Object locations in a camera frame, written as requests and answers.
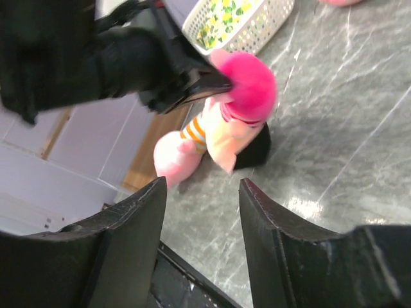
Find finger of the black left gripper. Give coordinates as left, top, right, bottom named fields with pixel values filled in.
left=157, top=75, right=233, bottom=114
left=160, top=31, right=225, bottom=77

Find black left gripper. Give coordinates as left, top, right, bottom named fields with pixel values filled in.
left=1, top=1, right=200, bottom=124

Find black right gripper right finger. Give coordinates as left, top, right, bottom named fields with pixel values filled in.
left=239, top=178, right=410, bottom=307

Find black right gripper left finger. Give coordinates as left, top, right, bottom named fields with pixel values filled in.
left=1, top=178, right=167, bottom=307

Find black-haired doll face-up plush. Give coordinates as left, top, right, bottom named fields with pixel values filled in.
left=202, top=49, right=277, bottom=174

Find pink pig plush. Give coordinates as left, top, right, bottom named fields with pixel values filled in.
left=318, top=0, right=363, bottom=7
left=153, top=114, right=207, bottom=189

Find lemon print cloth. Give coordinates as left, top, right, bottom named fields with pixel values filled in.
left=197, top=0, right=261, bottom=50

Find white perforated plastic basket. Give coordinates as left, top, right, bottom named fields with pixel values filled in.
left=182, top=1, right=294, bottom=56

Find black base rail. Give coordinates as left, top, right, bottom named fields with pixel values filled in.
left=147, top=242, right=241, bottom=308

